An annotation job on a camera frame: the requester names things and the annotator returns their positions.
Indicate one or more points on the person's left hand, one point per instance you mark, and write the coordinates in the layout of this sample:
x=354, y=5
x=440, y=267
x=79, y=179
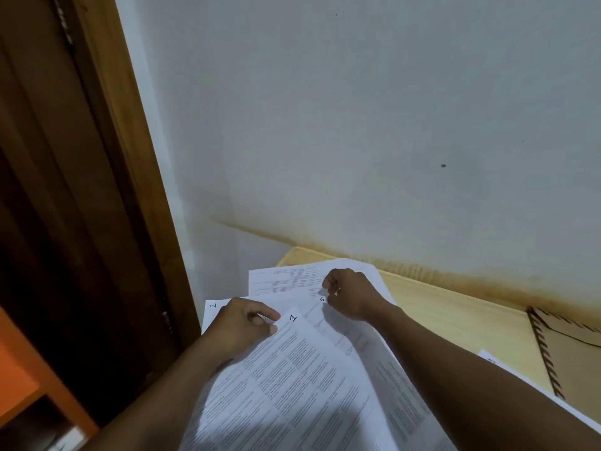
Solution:
x=230, y=324

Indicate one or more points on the person's right hand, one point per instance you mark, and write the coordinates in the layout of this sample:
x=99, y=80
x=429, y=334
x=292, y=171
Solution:
x=357, y=295

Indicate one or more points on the person's right fingers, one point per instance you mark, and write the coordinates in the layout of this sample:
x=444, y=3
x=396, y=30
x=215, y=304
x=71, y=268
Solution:
x=334, y=282

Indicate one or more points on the person's left thumb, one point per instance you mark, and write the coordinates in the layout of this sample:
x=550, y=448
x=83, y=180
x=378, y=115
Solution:
x=265, y=327

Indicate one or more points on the printed paper sheet with table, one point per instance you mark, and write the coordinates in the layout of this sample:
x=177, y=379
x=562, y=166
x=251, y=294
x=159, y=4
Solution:
x=291, y=394

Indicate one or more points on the printed paper sheet dense text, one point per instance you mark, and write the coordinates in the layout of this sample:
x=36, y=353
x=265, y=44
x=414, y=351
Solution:
x=404, y=408

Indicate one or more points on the metal door hinge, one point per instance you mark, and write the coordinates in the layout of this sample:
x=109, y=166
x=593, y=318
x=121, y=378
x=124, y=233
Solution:
x=167, y=322

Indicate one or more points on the white paper sheet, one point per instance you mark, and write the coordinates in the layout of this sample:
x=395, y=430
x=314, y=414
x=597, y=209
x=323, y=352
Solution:
x=526, y=378

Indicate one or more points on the white item in shelf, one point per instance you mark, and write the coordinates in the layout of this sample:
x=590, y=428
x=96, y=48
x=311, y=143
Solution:
x=68, y=440

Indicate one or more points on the dark brown wooden door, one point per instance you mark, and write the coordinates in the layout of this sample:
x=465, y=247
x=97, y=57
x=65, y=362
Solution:
x=61, y=206

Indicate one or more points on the orange shelf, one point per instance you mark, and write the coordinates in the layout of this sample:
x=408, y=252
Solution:
x=28, y=371

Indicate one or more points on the laser-cut wooden box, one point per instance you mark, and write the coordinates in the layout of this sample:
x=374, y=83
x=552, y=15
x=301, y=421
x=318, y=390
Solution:
x=575, y=361

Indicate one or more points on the light brown wooden door frame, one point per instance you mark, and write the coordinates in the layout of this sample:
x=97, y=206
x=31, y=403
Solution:
x=141, y=183

